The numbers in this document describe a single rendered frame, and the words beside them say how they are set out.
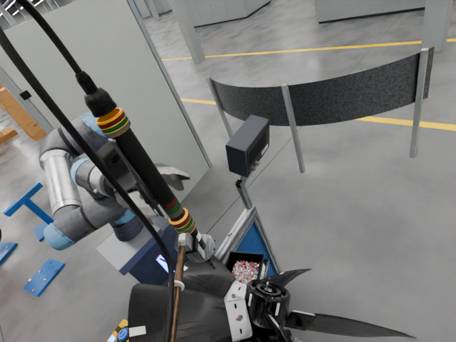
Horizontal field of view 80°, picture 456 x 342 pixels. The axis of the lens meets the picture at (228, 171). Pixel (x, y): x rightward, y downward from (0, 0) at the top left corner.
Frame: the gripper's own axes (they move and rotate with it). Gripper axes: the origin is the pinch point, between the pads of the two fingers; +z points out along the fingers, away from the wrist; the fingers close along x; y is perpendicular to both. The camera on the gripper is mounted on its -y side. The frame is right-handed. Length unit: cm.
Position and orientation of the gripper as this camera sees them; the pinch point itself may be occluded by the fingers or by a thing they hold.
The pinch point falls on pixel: (168, 191)
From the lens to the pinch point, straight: 49.7
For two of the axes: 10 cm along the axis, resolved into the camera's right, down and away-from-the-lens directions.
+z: 7.9, 1.5, -6.0
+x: -5.2, 6.7, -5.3
